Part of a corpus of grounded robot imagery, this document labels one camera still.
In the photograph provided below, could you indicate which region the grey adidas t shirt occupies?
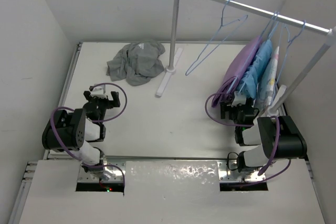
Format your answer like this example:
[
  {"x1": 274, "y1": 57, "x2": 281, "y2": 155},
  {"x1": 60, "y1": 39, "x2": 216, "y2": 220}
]
[{"x1": 106, "y1": 40, "x2": 165, "y2": 87}]

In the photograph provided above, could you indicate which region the light blue wire hanger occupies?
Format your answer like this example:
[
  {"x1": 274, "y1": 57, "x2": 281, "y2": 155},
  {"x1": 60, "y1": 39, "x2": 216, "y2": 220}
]
[{"x1": 185, "y1": 0, "x2": 249, "y2": 77}]

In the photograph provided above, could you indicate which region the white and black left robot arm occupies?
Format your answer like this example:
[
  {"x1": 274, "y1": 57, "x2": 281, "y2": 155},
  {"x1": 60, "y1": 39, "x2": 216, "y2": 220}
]
[{"x1": 42, "y1": 88, "x2": 120, "y2": 180}]

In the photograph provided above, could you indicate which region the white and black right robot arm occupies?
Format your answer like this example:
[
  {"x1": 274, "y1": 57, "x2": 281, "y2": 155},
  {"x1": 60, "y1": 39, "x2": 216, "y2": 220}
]
[{"x1": 220, "y1": 99, "x2": 308, "y2": 176}]

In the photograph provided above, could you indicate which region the blue hanger under patterned garment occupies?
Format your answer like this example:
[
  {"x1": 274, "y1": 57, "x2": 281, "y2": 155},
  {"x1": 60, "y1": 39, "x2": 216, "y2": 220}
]
[{"x1": 278, "y1": 23, "x2": 288, "y2": 51}]

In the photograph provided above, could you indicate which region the blue hanger under purple garment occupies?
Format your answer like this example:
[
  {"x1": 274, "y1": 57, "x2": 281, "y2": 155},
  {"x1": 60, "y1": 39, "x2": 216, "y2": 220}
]
[{"x1": 226, "y1": 11, "x2": 280, "y2": 94}]

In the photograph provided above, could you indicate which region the blue hanging garment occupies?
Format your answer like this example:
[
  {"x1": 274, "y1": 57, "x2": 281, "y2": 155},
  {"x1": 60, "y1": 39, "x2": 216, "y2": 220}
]
[{"x1": 236, "y1": 39, "x2": 273, "y2": 99}]

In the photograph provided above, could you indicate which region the white patterned hanging garment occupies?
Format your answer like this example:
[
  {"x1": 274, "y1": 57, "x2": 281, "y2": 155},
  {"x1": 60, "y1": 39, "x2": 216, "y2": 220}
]
[{"x1": 255, "y1": 46, "x2": 279, "y2": 111}]

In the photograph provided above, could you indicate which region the purple hanging garment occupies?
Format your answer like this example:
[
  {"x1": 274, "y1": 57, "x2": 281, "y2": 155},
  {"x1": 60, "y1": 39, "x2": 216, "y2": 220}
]
[{"x1": 212, "y1": 36, "x2": 262, "y2": 108}]

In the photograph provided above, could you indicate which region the white metal clothes rack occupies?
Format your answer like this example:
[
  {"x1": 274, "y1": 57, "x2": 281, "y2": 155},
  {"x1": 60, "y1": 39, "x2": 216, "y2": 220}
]
[{"x1": 155, "y1": 0, "x2": 335, "y2": 115}]

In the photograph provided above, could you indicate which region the white front cover panel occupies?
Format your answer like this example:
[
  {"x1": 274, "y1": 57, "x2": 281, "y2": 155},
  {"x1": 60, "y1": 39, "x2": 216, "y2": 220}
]
[{"x1": 20, "y1": 160, "x2": 324, "y2": 223}]

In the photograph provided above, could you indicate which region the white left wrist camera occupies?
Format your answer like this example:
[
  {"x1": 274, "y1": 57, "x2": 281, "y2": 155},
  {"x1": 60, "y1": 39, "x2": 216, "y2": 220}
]
[{"x1": 90, "y1": 85, "x2": 107, "y2": 99}]

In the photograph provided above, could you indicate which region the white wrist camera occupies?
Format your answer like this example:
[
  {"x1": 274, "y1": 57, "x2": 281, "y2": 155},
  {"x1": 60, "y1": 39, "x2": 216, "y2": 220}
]
[
  {"x1": 90, "y1": 85, "x2": 107, "y2": 99},
  {"x1": 232, "y1": 91, "x2": 247, "y2": 106}
]

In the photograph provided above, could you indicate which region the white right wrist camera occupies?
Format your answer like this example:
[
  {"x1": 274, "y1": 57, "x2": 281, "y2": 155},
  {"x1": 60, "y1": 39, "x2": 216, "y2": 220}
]
[{"x1": 232, "y1": 91, "x2": 247, "y2": 106}]

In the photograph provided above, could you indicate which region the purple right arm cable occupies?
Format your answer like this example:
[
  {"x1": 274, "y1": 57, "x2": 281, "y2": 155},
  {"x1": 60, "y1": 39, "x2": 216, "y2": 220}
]
[{"x1": 204, "y1": 92, "x2": 292, "y2": 185}]

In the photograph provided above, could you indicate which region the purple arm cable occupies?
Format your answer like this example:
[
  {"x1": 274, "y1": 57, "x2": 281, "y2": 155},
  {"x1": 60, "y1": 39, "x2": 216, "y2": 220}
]
[
  {"x1": 50, "y1": 82, "x2": 128, "y2": 193},
  {"x1": 204, "y1": 92, "x2": 292, "y2": 185}
]

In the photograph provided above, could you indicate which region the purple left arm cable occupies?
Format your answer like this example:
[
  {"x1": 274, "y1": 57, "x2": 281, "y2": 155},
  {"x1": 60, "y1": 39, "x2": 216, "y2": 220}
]
[{"x1": 50, "y1": 82, "x2": 128, "y2": 193}]

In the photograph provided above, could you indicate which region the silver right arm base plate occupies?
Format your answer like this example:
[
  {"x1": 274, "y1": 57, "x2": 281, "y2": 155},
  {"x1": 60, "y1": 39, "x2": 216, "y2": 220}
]
[{"x1": 217, "y1": 159, "x2": 266, "y2": 183}]

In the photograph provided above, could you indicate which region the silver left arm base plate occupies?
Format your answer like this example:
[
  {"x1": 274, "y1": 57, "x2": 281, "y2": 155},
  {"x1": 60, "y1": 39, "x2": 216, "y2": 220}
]
[{"x1": 77, "y1": 161, "x2": 125, "y2": 183}]

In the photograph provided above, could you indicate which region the blue empty wire hanger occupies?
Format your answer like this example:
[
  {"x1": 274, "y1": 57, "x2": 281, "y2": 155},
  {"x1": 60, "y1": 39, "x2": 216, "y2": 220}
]
[{"x1": 275, "y1": 20, "x2": 306, "y2": 87}]

